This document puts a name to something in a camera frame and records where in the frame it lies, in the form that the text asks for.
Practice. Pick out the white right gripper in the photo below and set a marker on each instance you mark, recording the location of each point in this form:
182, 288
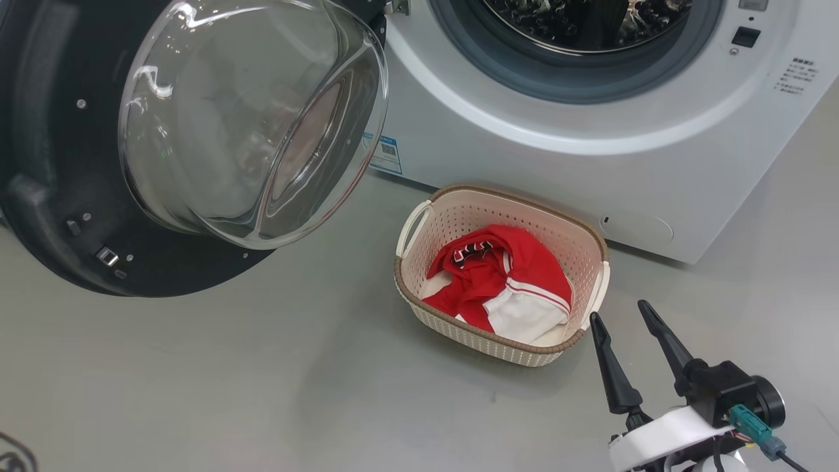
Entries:
662, 439

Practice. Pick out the red white basketball jersey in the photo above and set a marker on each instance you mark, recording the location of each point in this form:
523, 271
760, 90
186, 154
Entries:
485, 275

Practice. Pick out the black glass washing machine door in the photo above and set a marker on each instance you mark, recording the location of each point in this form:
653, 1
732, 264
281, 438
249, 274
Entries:
59, 131

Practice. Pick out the white washing machine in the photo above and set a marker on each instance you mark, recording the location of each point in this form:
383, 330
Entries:
590, 170

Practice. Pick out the cream perforated laundry basket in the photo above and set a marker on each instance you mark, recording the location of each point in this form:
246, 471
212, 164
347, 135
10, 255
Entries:
459, 216

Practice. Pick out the blue energy label sticker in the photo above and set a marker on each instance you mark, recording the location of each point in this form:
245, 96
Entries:
387, 154

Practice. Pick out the grey warning sticker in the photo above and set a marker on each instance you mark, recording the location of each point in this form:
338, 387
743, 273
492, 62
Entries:
754, 4

